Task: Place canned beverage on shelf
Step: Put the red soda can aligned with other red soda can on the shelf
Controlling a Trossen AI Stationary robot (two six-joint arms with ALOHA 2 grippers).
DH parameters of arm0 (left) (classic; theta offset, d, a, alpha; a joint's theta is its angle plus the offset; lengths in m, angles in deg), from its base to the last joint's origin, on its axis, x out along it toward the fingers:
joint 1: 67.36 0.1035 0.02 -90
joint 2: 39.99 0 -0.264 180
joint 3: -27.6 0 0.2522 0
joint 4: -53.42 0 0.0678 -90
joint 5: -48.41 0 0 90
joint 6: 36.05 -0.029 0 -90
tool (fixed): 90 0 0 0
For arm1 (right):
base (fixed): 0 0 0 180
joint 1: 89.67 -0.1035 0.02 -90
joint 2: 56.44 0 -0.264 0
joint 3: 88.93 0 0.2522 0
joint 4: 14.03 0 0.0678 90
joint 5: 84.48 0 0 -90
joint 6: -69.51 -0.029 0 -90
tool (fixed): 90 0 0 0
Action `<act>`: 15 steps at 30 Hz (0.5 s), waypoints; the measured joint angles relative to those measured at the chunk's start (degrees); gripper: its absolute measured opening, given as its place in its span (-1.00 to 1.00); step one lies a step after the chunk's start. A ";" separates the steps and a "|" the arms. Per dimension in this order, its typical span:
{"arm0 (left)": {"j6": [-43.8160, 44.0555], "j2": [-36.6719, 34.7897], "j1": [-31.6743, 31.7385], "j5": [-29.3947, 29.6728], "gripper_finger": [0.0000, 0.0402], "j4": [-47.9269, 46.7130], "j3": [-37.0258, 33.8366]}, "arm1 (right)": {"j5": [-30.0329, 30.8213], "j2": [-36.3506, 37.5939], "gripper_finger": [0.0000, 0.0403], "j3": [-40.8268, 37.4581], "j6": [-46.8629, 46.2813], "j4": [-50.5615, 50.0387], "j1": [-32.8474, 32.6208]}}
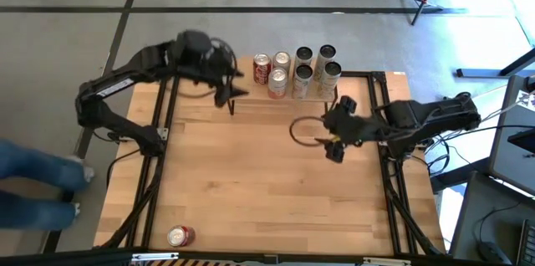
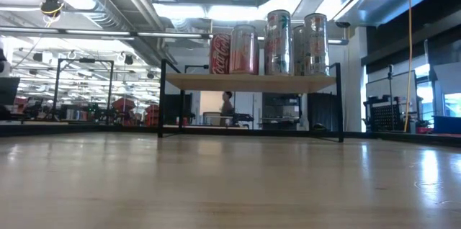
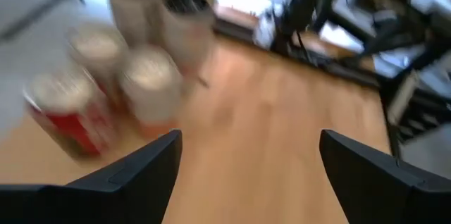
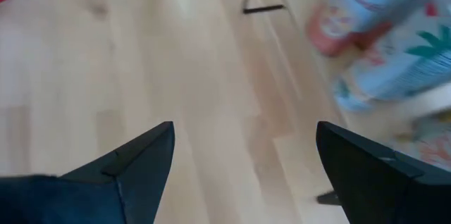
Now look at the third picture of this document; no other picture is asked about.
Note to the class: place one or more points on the orange and white seltzer can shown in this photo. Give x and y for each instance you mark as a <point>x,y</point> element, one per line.
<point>151,86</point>

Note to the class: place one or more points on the white Celsius peach can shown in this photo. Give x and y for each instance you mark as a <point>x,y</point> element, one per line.
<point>132,9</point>

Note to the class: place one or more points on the red soda can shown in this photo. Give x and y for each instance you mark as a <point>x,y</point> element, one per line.
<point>70,118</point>

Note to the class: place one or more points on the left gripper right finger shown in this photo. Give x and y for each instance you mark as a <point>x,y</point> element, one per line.
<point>387,192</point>

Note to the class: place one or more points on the white tall can yellow print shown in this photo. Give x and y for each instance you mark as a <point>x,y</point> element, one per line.
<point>186,26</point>

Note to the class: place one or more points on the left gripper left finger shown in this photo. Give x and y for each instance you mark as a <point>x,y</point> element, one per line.
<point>116,196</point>

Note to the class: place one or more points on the pink beverage can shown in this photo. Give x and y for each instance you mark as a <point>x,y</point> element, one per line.
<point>98,51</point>

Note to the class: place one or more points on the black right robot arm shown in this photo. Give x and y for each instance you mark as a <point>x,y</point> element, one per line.
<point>303,2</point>

